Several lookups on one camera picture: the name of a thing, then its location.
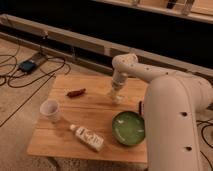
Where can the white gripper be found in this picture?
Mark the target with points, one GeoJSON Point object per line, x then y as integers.
{"type": "Point", "coordinates": [118, 81]}

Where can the white plastic cup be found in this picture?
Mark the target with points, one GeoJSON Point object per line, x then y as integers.
{"type": "Point", "coordinates": [50, 109]}

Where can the blue power adapter box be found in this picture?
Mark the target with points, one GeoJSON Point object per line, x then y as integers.
{"type": "Point", "coordinates": [27, 66]}

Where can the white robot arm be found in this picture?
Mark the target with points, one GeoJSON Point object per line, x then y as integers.
{"type": "Point", "coordinates": [171, 102]}

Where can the wooden table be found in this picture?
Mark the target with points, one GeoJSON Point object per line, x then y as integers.
{"type": "Point", "coordinates": [94, 110]}

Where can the white sponge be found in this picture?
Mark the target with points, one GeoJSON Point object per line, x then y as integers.
{"type": "Point", "coordinates": [116, 99]}

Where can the white labelled bottle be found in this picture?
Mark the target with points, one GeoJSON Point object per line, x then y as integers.
{"type": "Point", "coordinates": [88, 137]}

